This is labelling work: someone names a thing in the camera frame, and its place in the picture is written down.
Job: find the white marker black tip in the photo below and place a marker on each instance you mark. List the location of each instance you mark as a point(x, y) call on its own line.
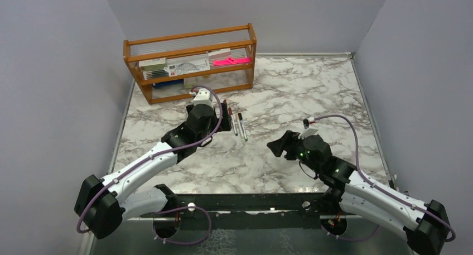
point(234, 125)

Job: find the black mounting rail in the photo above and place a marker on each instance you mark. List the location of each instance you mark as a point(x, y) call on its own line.
point(248, 211)

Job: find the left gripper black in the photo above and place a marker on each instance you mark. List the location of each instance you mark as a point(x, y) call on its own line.
point(216, 121)

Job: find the small beige box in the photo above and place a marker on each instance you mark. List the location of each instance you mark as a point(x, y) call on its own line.
point(189, 82)

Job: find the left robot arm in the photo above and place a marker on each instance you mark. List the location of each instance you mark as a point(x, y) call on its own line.
point(103, 203)

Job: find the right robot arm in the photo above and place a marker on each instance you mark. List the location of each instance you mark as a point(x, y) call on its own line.
point(423, 225)

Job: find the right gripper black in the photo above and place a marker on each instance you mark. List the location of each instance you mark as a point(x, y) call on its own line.
point(287, 142)

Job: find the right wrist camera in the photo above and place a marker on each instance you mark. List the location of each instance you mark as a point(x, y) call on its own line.
point(308, 130)

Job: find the blue box lower shelf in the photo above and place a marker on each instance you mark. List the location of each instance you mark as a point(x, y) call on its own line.
point(167, 83)

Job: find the pink plastic item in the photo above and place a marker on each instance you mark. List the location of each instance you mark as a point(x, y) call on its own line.
point(232, 61)

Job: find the wooden shelf rack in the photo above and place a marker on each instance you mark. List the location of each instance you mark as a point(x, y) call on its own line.
point(217, 44)

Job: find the white pen green end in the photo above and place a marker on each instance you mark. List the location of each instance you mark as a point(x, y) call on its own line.
point(244, 130)

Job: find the white green box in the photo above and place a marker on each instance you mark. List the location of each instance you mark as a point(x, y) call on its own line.
point(152, 64)

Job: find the white ruler card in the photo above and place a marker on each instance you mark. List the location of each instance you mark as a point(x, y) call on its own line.
point(187, 67)

